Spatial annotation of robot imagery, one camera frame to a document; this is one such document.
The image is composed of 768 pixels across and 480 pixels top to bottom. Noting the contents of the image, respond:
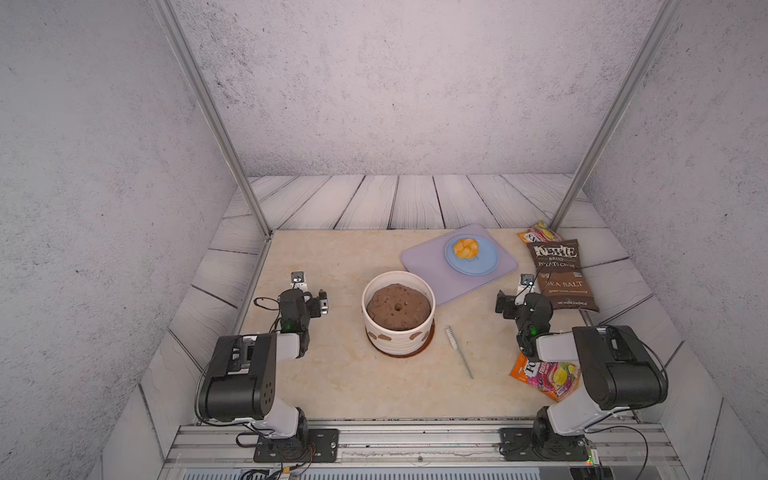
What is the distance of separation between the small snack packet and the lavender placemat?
10 centimetres

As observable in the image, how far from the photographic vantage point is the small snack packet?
1169 millimetres

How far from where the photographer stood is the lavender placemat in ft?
3.51

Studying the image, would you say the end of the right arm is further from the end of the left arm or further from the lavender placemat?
the end of the left arm
